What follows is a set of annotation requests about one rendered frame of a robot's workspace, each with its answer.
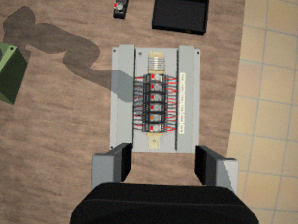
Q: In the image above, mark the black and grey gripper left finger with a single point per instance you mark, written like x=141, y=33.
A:
x=112, y=166

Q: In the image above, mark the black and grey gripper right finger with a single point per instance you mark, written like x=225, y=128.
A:
x=212, y=169

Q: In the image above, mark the black relay socket row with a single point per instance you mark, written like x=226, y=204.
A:
x=146, y=101

